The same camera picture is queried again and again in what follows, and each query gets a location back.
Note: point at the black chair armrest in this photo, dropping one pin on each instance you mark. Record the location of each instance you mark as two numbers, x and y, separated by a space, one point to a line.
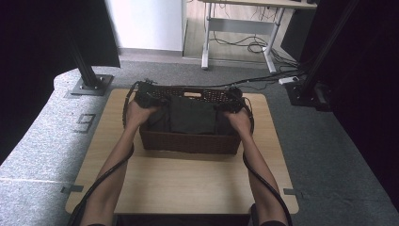
253 216
75 216

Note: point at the person's left hand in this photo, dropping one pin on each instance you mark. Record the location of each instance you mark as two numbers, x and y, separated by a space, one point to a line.
138 114

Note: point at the person's dark lap clothing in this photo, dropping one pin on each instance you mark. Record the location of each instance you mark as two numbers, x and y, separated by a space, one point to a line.
182 220

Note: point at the white desk frame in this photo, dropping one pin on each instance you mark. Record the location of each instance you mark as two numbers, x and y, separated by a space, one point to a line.
240 26

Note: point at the person's right hand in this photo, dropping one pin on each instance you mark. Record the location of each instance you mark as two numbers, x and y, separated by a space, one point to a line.
240 121

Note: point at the grey tape strip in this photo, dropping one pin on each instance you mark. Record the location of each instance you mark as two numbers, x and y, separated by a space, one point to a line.
72 188
289 191

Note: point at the black curtain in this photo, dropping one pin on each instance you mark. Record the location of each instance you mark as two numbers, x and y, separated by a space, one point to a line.
370 78
37 47

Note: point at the black cloth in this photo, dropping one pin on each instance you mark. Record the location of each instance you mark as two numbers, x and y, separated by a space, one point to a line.
193 114

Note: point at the black metal stand, grey base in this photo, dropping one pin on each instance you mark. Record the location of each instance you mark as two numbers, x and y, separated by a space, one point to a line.
89 81

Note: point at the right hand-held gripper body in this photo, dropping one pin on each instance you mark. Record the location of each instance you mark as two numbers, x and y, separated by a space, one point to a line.
233 100

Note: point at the white panel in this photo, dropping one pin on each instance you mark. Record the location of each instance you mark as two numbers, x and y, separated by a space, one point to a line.
147 23

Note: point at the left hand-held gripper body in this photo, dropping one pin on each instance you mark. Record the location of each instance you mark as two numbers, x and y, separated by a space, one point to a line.
147 94

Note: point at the white power adapter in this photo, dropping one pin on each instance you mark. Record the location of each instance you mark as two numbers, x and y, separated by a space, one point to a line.
288 80

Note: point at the brown woven basket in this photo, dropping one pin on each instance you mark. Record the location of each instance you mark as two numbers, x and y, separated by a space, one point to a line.
188 142

